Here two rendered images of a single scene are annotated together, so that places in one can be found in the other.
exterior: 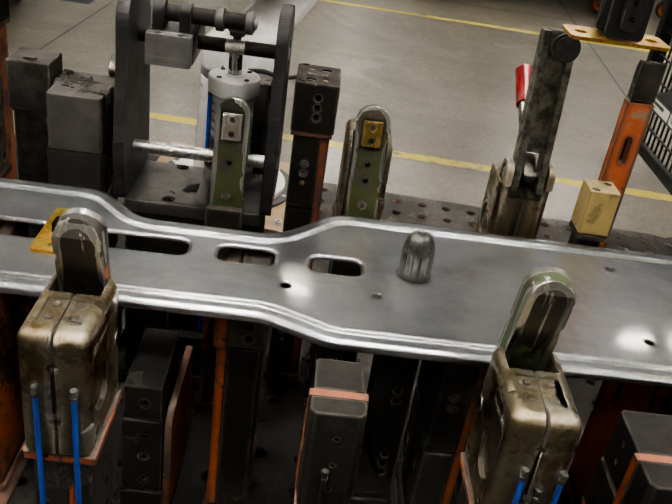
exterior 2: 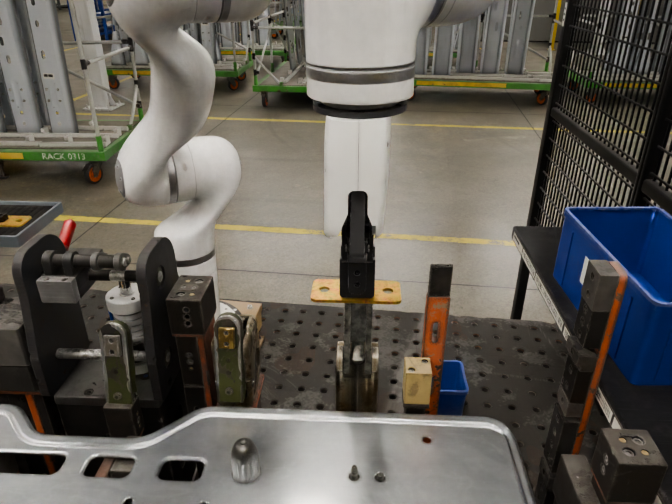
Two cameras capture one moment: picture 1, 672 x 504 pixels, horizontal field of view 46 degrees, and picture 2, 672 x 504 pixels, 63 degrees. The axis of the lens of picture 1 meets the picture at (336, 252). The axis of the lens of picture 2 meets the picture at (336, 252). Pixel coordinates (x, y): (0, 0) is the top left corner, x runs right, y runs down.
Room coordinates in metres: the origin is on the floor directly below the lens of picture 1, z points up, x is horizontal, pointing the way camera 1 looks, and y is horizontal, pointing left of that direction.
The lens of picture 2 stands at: (0.23, -0.23, 1.53)
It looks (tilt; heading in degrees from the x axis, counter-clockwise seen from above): 27 degrees down; 7
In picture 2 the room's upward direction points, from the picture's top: straight up
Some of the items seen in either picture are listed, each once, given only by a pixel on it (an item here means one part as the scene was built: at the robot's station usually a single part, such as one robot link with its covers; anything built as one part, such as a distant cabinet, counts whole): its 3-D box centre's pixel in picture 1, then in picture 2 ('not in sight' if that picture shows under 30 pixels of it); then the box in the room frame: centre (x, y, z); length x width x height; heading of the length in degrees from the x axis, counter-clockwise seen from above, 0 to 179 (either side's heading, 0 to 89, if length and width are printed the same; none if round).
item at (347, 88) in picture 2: not in sight; (360, 81); (0.68, -0.20, 1.44); 0.09 x 0.08 x 0.03; 4
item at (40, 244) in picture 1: (63, 226); not in sight; (0.65, 0.26, 1.01); 0.08 x 0.04 x 0.01; 3
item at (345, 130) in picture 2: not in sight; (359, 158); (0.68, -0.20, 1.38); 0.10 x 0.07 x 0.11; 4
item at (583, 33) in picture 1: (617, 32); (356, 287); (0.68, -0.20, 1.26); 0.08 x 0.04 x 0.01; 94
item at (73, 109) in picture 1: (90, 230); (46, 410); (0.85, 0.31, 0.89); 0.13 x 0.11 x 0.38; 3
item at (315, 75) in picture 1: (299, 234); (205, 398); (0.88, 0.05, 0.91); 0.07 x 0.05 x 0.42; 3
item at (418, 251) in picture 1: (416, 259); (245, 461); (0.67, -0.08, 1.02); 0.03 x 0.03 x 0.07
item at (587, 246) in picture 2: not in sight; (646, 285); (1.00, -0.62, 1.10); 0.30 x 0.17 x 0.13; 7
